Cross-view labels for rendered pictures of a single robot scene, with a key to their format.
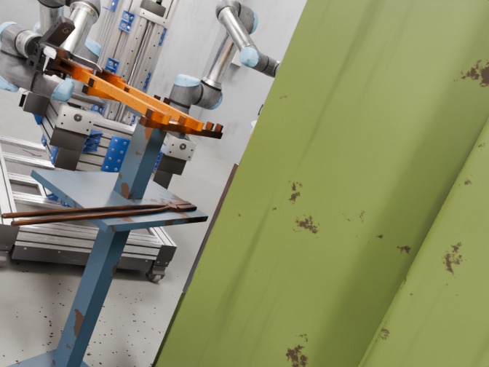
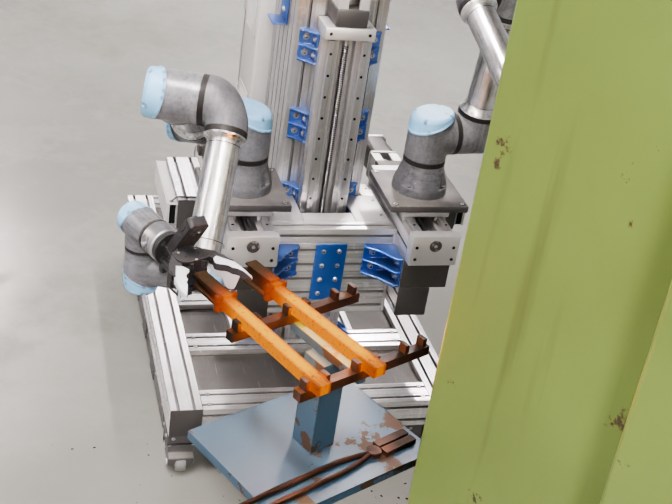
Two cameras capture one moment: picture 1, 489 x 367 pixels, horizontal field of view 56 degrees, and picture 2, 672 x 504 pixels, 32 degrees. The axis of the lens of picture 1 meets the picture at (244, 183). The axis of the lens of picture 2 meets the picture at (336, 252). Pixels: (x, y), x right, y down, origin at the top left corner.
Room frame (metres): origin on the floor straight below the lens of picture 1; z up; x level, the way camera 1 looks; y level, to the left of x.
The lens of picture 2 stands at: (-0.56, -0.30, 2.22)
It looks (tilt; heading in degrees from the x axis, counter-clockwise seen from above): 29 degrees down; 19
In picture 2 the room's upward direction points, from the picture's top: 9 degrees clockwise
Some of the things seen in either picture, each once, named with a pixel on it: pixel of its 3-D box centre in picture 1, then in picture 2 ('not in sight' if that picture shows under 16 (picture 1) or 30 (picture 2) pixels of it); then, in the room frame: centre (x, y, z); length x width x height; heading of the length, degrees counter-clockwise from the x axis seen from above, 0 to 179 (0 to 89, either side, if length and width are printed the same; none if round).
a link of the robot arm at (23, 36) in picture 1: (31, 45); (161, 242); (1.32, 0.71, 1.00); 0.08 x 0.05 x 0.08; 151
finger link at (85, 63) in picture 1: (85, 70); (231, 277); (1.29, 0.53, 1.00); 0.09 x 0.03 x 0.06; 97
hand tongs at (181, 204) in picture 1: (120, 210); (296, 487); (1.07, 0.25, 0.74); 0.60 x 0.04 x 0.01; 154
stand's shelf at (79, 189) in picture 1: (126, 197); (312, 444); (1.22, 0.29, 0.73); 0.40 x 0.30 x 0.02; 152
